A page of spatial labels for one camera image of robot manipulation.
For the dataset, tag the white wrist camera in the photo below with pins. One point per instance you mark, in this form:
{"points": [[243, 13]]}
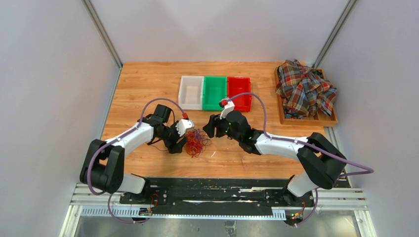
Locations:
{"points": [[183, 126], [228, 106]]}

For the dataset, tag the plaid cloth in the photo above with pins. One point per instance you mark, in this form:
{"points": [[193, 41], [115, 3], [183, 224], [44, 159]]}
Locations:
{"points": [[304, 90]]}

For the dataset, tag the aluminium frame rail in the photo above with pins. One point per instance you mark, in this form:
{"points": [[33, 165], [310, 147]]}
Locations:
{"points": [[343, 199]]}

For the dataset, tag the red plastic bin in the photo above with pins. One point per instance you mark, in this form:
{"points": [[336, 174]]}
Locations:
{"points": [[238, 85]]}

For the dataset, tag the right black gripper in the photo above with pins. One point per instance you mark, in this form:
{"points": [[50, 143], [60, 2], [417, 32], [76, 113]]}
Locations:
{"points": [[215, 122]]}

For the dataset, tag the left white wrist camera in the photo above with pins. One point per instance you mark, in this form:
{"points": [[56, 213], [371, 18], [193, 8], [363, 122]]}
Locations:
{"points": [[183, 126]]}

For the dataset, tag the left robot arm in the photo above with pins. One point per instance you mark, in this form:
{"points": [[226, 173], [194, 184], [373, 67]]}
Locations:
{"points": [[103, 169]]}

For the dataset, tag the wooden tray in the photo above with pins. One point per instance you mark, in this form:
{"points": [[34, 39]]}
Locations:
{"points": [[320, 119]]}

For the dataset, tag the white plastic bin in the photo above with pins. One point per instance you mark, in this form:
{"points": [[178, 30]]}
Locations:
{"points": [[190, 96]]}

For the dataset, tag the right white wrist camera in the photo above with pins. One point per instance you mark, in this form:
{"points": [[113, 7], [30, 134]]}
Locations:
{"points": [[228, 106]]}

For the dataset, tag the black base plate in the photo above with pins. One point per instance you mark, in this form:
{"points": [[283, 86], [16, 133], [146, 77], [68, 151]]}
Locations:
{"points": [[217, 197]]}

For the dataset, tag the green plastic bin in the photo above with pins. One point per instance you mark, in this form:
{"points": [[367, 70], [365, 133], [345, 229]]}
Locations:
{"points": [[214, 90]]}

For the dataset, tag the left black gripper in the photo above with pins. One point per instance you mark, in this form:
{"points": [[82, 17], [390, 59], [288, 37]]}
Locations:
{"points": [[175, 148]]}

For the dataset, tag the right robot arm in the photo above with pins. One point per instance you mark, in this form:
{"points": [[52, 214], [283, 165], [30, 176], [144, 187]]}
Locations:
{"points": [[321, 160]]}

